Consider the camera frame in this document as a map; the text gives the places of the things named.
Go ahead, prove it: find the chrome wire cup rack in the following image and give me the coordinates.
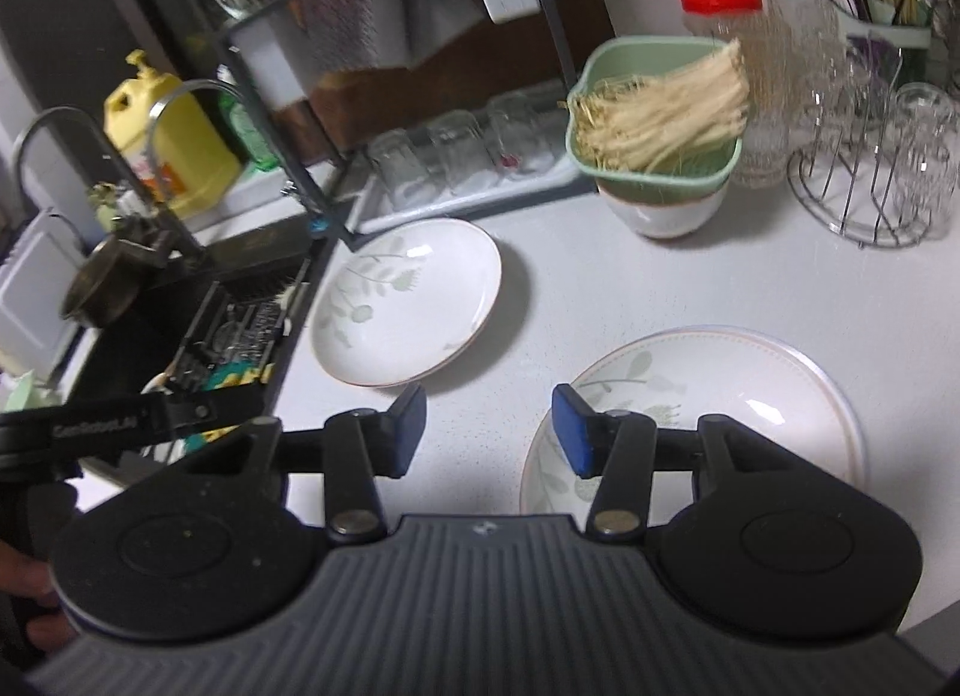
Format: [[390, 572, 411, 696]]
[[787, 58, 938, 248]]

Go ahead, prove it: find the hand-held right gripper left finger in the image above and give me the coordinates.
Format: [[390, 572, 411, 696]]
[[184, 385, 428, 543]]

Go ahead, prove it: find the translucent plastic rack container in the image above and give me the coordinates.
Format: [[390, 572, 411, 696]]
[[232, 0, 421, 108]]

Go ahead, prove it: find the floral plate with brown rim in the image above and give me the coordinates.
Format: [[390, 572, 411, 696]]
[[309, 217, 503, 389]]

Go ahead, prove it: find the black wire sink basket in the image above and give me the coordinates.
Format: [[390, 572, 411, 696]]
[[165, 257, 312, 397]]

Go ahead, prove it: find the dark metal cup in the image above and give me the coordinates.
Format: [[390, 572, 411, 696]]
[[60, 235, 147, 329]]

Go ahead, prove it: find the pale green cloth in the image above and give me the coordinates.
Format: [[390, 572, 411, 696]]
[[0, 370, 57, 416]]

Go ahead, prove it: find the white plastic board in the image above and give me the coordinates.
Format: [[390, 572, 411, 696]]
[[0, 208, 91, 382]]

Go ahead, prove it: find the brown wooden cutting board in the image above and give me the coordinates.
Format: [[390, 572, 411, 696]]
[[307, 0, 616, 153]]

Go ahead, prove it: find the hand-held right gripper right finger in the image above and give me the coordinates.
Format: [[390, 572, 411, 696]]
[[551, 382, 811, 541]]

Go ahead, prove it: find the black kitchen sink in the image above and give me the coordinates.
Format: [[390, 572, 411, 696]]
[[71, 216, 338, 461]]

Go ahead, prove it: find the clear drinking glass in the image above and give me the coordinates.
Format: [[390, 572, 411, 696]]
[[487, 96, 545, 176], [536, 85, 575, 164], [367, 130, 432, 209], [429, 112, 496, 196]]

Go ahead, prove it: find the grey drip tray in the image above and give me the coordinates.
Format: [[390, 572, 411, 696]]
[[351, 141, 601, 236]]

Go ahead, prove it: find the person's left hand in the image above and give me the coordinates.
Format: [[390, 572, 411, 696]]
[[0, 540, 77, 656]]

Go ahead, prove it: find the chrome curved faucet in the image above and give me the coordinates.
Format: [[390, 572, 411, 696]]
[[146, 77, 301, 254]]

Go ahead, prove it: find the yellow green sponge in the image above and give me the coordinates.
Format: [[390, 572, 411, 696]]
[[199, 360, 275, 391]]

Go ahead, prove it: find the yellow detergent bottle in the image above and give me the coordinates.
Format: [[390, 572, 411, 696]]
[[103, 49, 242, 221]]

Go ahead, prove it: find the grey curved faucet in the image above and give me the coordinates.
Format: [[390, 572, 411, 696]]
[[11, 107, 147, 239]]

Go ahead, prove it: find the green plastic colander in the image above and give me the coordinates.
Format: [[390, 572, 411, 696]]
[[564, 36, 751, 206]]

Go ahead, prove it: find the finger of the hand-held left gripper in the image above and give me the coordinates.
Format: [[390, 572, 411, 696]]
[[166, 393, 265, 440]]

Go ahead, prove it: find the set of clear glass cups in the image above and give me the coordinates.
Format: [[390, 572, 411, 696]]
[[787, 0, 960, 241]]

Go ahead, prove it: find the bunch of enoki mushrooms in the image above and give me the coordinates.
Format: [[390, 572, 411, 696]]
[[570, 40, 751, 172]]

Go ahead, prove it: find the floral plate with dotted rim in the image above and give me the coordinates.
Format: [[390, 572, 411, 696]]
[[519, 325, 867, 517]]

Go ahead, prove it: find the green bottle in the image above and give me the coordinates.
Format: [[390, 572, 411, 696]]
[[221, 66, 280, 172]]

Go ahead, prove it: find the black metal dish rack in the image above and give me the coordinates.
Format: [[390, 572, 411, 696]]
[[187, 0, 601, 251]]

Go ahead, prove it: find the white ceramic bowl brown foot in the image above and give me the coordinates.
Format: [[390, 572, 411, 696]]
[[596, 178, 728, 241]]

